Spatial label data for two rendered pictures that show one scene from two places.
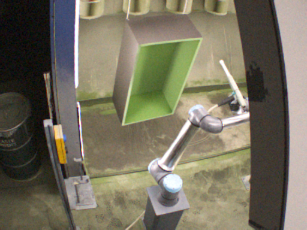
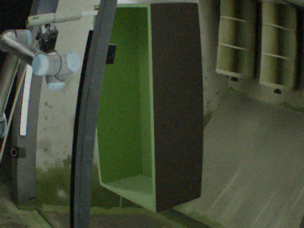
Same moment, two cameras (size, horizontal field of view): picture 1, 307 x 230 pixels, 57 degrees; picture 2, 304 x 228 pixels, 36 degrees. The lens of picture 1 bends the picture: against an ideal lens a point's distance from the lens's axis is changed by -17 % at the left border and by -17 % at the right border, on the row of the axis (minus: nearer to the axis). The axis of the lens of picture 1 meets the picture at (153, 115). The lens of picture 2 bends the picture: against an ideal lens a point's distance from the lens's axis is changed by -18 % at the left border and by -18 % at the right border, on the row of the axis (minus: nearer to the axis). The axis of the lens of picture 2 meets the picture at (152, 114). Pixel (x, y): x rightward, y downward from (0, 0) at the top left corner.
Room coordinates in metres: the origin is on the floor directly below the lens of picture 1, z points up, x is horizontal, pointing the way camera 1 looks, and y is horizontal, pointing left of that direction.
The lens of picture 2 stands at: (2.14, -3.05, 1.41)
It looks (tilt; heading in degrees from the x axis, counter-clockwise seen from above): 8 degrees down; 80
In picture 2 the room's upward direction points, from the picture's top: 8 degrees clockwise
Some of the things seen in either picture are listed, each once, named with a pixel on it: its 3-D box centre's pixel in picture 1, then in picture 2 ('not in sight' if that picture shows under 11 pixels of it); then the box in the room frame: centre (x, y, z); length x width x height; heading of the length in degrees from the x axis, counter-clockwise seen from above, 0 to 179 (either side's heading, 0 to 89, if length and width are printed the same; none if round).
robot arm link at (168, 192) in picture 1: (171, 185); not in sight; (1.51, -0.23, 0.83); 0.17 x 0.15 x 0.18; 37
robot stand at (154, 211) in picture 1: (162, 214); not in sight; (1.50, -0.23, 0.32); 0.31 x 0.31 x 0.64; 23
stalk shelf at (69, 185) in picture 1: (80, 193); not in sight; (1.31, 0.49, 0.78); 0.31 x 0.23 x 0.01; 23
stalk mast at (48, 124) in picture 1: (63, 193); not in sight; (1.25, 0.62, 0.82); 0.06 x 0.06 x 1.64; 23
